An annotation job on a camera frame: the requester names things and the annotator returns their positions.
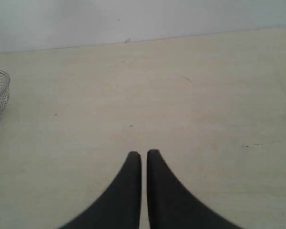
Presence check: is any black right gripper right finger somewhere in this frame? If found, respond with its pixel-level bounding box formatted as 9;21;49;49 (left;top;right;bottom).
147;149;240;229

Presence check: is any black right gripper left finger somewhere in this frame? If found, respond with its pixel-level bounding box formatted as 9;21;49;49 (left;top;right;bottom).
61;151;142;229

